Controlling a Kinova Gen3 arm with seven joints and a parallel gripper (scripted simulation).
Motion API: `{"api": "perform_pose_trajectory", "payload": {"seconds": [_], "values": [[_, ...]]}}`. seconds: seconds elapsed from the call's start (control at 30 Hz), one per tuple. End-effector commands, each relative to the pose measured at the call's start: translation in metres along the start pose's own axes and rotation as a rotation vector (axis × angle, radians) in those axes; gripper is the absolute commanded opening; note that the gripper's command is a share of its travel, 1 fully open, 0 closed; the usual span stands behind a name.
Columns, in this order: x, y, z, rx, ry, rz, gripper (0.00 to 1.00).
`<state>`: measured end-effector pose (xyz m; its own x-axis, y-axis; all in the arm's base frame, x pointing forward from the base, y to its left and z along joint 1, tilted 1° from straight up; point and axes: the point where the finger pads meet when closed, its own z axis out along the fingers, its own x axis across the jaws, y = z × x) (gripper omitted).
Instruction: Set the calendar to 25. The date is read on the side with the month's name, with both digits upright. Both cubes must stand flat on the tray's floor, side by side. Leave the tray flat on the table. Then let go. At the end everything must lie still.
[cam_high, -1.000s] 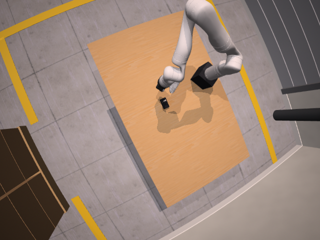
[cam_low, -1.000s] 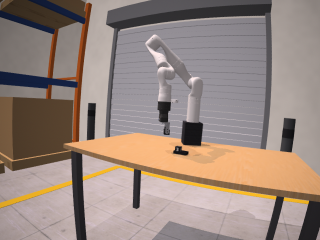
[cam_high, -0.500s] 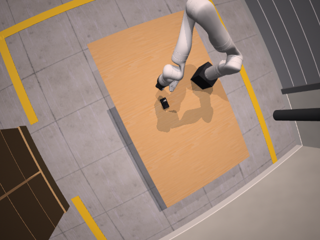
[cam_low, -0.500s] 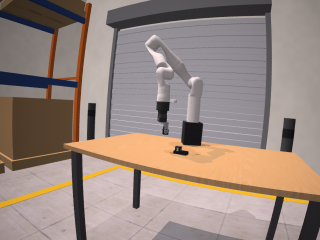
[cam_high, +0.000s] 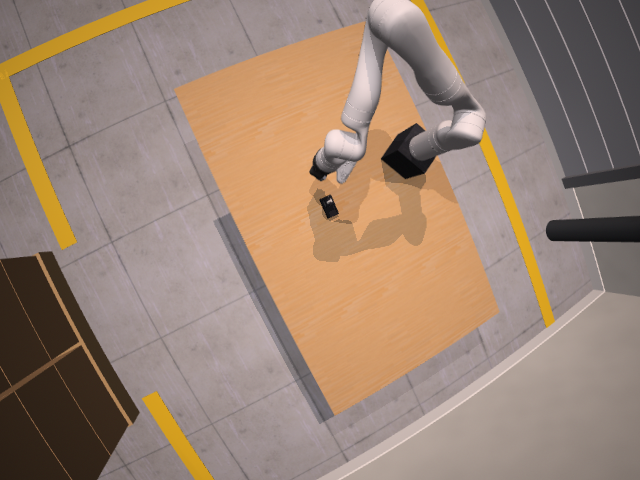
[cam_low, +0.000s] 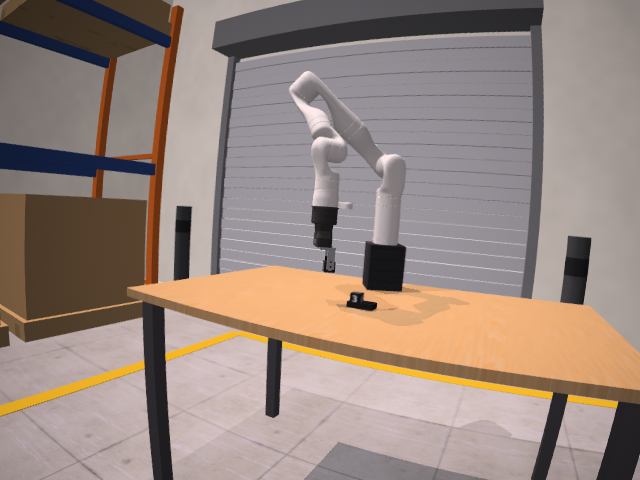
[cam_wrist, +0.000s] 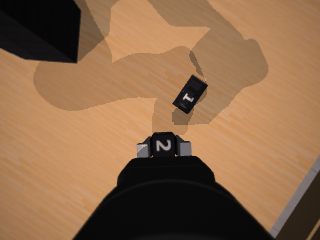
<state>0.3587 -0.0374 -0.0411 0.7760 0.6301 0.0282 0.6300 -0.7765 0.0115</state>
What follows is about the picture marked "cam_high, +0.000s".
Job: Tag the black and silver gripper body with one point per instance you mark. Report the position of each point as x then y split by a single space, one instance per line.
341 174

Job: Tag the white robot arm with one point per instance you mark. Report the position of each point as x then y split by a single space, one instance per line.
402 26

